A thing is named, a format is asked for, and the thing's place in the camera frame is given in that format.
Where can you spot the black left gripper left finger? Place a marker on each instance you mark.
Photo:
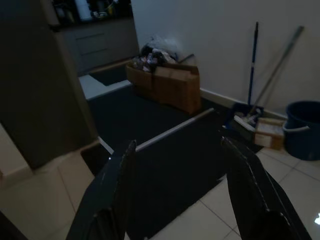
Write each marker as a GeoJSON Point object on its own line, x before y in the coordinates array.
{"type": "Point", "coordinates": [105, 195]}

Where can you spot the plastic bags of rubbish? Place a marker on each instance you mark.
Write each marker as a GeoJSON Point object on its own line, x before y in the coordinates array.
{"type": "Point", "coordinates": [152, 58]}

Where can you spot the large brown cardboard box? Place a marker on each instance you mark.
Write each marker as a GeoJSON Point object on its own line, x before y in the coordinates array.
{"type": "Point", "coordinates": [175, 92]}

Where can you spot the silver floor threshold strip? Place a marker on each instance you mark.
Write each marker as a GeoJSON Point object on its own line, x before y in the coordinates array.
{"type": "Point", "coordinates": [175, 129]}

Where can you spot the small dark kitchen mat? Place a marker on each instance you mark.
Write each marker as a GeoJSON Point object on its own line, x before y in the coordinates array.
{"type": "Point", "coordinates": [110, 75]}

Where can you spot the blue dustpan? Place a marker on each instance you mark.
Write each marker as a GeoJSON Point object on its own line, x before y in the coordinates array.
{"type": "Point", "coordinates": [240, 108]}

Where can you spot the small cardboard box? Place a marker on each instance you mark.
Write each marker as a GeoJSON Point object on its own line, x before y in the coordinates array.
{"type": "Point", "coordinates": [268, 135]}

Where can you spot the blue plastic bucket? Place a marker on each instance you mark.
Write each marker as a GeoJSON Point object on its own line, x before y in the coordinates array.
{"type": "Point", "coordinates": [305, 140]}

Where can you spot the black floor mat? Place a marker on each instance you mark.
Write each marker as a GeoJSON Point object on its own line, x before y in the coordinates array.
{"type": "Point", "coordinates": [175, 175]}
{"type": "Point", "coordinates": [130, 112]}

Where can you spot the tall grey cabinet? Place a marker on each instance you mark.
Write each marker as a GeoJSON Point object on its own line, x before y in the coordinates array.
{"type": "Point", "coordinates": [37, 87]}

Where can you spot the grey kitchen drawer cabinet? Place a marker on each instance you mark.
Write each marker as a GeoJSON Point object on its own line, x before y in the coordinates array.
{"type": "Point", "coordinates": [100, 45]}

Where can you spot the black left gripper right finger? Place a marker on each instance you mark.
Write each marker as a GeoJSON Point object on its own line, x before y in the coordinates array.
{"type": "Point", "coordinates": [255, 200]}

